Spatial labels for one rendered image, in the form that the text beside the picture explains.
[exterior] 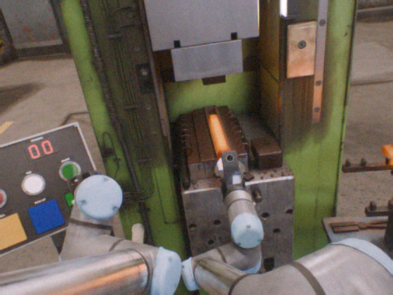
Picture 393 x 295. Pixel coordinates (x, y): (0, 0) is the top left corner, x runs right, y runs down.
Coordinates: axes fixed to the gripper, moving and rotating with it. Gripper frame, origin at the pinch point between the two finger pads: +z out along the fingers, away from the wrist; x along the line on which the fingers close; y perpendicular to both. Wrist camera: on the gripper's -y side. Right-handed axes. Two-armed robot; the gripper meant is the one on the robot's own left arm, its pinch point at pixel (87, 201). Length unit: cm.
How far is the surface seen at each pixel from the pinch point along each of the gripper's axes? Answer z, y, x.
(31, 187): 10.6, 8.2, 11.8
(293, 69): -3, 20, -74
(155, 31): -7.7, 38.3, -29.5
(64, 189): 11.1, 4.9, 4.0
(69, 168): 10.7, 10.2, 1.0
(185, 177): 14.3, -3.5, -32.9
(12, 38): 648, 302, -8
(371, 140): 127, -35, -240
